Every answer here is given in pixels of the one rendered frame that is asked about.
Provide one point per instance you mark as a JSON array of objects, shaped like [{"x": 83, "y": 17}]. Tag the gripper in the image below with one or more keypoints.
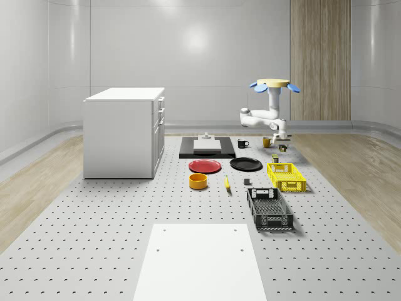
[{"x": 277, "y": 136}]

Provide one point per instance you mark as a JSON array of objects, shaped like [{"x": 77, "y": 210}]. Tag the drone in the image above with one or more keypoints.
[{"x": 272, "y": 82}]

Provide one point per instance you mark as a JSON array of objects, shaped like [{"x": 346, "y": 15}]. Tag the white board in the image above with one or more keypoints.
[{"x": 200, "y": 266}]

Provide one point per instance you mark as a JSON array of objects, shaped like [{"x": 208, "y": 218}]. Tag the banana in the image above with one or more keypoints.
[{"x": 227, "y": 183}]

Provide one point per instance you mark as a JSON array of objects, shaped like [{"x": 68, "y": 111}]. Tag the red plate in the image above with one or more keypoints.
[{"x": 205, "y": 166}]

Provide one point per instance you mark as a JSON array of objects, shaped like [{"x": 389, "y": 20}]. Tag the yellow mug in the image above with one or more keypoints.
[{"x": 266, "y": 142}]

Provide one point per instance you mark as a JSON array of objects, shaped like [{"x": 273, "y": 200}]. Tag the flat-sided can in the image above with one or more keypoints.
[{"x": 275, "y": 159}]

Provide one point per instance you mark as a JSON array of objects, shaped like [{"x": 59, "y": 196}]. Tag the dark grey basket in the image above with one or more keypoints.
[{"x": 275, "y": 221}]

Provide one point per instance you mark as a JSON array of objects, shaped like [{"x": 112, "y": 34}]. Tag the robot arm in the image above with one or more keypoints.
[{"x": 260, "y": 114}]

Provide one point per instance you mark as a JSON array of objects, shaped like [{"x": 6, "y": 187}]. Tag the yellow basket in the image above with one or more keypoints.
[{"x": 286, "y": 186}]

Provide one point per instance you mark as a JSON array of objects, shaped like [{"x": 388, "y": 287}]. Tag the black stove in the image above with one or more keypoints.
[{"x": 188, "y": 149}]

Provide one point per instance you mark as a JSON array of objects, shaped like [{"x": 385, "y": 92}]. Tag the yellow bowl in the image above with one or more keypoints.
[{"x": 198, "y": 183}]

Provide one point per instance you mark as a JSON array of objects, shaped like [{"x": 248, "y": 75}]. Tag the grey cube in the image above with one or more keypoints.
[{"x": 247, "y": 182}]

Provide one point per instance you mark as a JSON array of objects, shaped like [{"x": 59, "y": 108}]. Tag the black plate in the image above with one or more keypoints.
[{"x": 246, "y": 164}]

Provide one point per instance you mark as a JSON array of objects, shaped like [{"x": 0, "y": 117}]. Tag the black mug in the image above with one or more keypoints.
[{"x": 242, "y": 144}]

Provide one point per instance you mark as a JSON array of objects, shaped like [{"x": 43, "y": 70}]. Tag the puzzle cube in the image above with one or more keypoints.
[{"x": 283, "y": 148}]

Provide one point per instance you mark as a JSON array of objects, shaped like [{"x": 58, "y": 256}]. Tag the white cabinet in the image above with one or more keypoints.
[{"x": 119, "y": 141}]

